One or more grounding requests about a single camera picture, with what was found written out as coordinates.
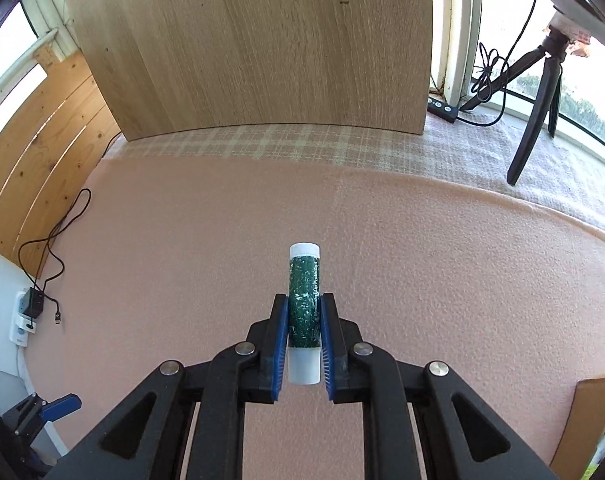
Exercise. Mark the black power strip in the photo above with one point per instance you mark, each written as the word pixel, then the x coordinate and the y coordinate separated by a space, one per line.
pixel 442 109

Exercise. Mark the green lip balm tube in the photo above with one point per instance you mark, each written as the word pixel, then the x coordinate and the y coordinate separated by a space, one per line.
pixel 305 300

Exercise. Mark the cardboard box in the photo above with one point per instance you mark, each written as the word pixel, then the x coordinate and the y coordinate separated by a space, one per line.
pixel 587 420

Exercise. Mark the slatted wooden panel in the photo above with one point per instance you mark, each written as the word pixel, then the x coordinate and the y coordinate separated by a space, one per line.
pixel 37 160

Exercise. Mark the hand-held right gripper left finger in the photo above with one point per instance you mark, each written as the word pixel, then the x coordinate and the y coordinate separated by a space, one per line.
pixel 281 345

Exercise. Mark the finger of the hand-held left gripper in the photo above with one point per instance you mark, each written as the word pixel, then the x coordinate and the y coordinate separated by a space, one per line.
pixel 62 406

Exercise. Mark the light wooden board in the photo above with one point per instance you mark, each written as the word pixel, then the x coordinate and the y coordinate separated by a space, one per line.
pixel 257 45

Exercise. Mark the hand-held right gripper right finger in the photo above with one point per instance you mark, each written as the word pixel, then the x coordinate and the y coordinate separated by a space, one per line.
pixel 327 350

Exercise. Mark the black tripod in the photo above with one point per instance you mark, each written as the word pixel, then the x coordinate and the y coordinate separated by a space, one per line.
pixel 529 125

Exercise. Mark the black charger adapter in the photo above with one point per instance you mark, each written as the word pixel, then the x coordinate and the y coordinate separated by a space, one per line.
pixel 34 304

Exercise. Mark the white power socket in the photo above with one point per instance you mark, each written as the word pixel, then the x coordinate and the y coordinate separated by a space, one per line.
pixel 20 332

